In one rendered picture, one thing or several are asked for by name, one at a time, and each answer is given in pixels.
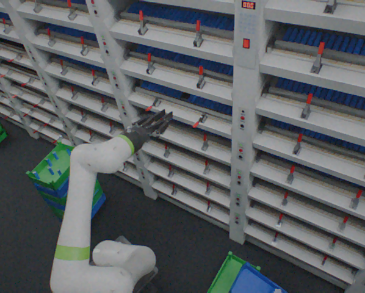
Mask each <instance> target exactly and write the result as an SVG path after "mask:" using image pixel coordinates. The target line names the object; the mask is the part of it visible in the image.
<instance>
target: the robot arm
mask: <svg viewBox="0 0 365 293"><path fill-rule="evenodd" d="M172 117H173V111H170V112H169V113H168V114H167V115H165V109H162V110H161V111H159V113H157V114H155V115H154V114H152V116H150V115H147V116H145V117H143V118H141V119H140V120H137V121H135V122H133V123H132V128H130V127H127V129H125V130H124V131H122V132H121V133H119V135H117V136H115V137H114V138H113V139H111V140H109V141H107V142H103V143H96V144H91V143H82V144H80V145H79V146H77V147H76V148H75V149H74V150H73V151H72V153H71V164H70V178H69V185H68V195H67V203H66V207H65V213H64V217H63V222H62V226H61V229H60V234H59V239H58V242H57V248H56V253H55V257H54V263H53V267H52V274H51V290H52V292H53V293H132V291H133V289H134V286H135V285H136V283H137V282H138V281H139V280H140V279H141V278H142V277H143V276H144V275H146V274H148V273H149V272H151V271H152V270H153V269H154V267H155V264H156V257H155V254H154V252H153V251H152V249H150V248H148V247H146V246H140V245H128V244H121V243H119V242H114V241H103V242H101V243H99V244H98V245H97V246H96V247H95V249H94V251H93V260H94V262H95V264H96V266H91V265H89V253H90V221H91V211H92V199H93V190H95V183H96V177H97V174H98V172H99V173H108V174H110V173H115V172H116V171H119V169H120V168H121V167H122V165H123V164H124V163H125V162H126V161H127V160H128V159H129V158H130V157H131V156H132V155H133V154H135V153H136V152H137V151H139V150H140V149H142V147H143V144H144V143H145V142H146V141H147V140H148V138H150V137H152V136H156V137H157V138H159V136H160V134H161V133H162V132H164V131H165V130H166V129H167V128H168V121H170V119H171V118H172ZM160 118H162V120H160V121H158V120H159V119H160ZM154 121H158V122H157V123H156V124H154V125H152V124H153V122H154Z"/></svg>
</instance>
